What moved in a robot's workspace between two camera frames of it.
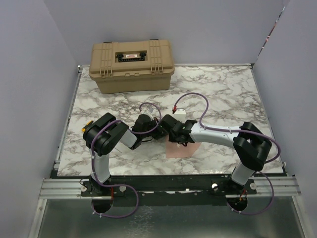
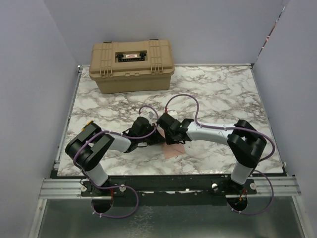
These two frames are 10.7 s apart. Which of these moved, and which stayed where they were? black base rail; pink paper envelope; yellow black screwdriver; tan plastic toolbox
Moved: pink paper envelope
Stayed: black base rail; yellow black screwdriver; tan plastic toolbox
